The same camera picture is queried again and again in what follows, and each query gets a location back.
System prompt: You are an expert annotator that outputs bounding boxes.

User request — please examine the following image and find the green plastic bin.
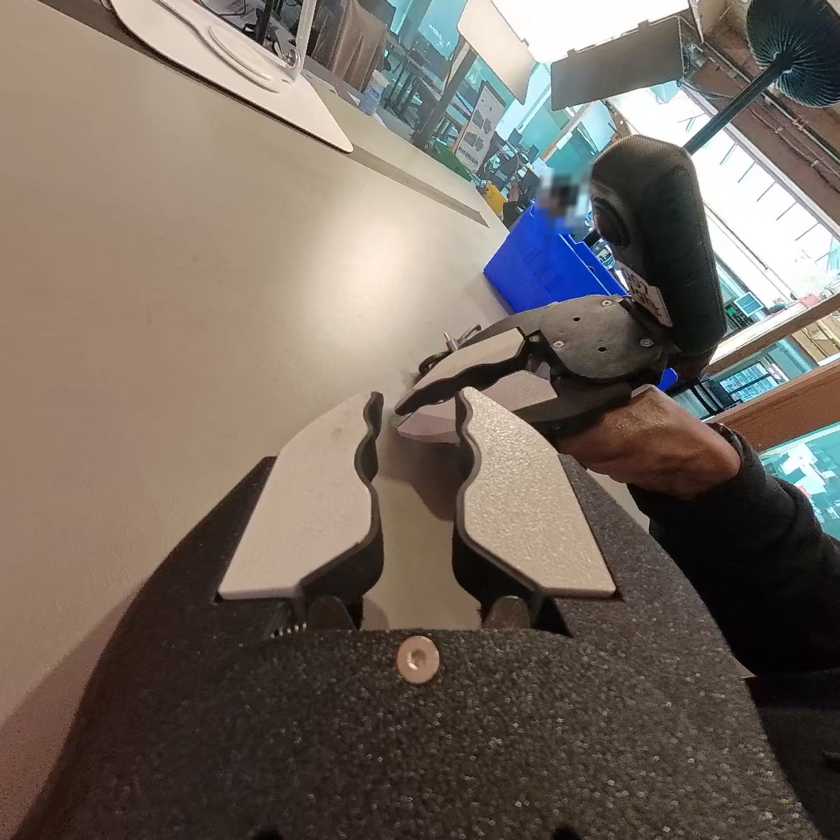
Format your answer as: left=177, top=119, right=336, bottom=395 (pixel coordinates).
left=432, top=143, right=475, bottom=182

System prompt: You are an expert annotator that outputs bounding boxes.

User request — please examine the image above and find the person's right forearm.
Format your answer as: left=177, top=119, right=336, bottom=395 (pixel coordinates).
left=626, top=427, right=840, bottom=683

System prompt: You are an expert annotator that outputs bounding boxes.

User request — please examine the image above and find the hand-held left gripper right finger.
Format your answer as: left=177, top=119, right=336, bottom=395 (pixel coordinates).
left=451, top=386, right=619, bottom=621

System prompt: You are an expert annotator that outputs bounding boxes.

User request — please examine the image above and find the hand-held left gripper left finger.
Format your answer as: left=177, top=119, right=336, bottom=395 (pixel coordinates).
left=217, top=391, right=386, bottom=621

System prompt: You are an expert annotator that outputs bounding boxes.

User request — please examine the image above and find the white tablet stand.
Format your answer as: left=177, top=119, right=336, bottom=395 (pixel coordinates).
left=108, top=0, right=355, bottom=154

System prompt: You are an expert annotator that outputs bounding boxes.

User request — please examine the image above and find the black ribbed round fixture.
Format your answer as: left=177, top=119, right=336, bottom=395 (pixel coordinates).
left=682, top=0, right=840, bottom=153

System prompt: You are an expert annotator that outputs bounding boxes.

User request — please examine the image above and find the studio light panel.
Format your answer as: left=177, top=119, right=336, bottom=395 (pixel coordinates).
left=457, top=0, right=706, bottom=111

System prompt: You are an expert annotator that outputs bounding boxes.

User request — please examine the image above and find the blue plastic bin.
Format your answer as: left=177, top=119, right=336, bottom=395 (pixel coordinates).
left=483, top=200, right=678, bottom=391

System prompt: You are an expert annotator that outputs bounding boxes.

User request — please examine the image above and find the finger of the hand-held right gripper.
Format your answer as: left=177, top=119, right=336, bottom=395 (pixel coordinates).
left=395, top=327, right=528, bottom=414
left=395, top=369, right=561, bottom=444

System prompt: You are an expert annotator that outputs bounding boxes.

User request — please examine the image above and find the person's right hand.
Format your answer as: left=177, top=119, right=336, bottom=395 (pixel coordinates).
left=554, top=386, right=742, bottom=500

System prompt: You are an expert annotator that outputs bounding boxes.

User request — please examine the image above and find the standing poster sign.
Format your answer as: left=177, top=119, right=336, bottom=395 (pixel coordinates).
left=454, top=80, right=508, bottom=173

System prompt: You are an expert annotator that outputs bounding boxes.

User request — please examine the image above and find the beige hanging cloth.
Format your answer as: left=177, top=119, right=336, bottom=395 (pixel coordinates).
left=308, top=0, right=389, bottom=91

